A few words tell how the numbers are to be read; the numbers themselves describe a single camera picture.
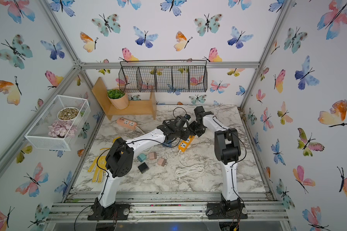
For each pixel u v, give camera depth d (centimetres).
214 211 74
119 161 53
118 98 101
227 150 58
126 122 108
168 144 79
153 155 92
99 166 52
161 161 89
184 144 95
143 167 88
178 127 74
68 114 71
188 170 86
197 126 87
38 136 62
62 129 62
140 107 115
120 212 73
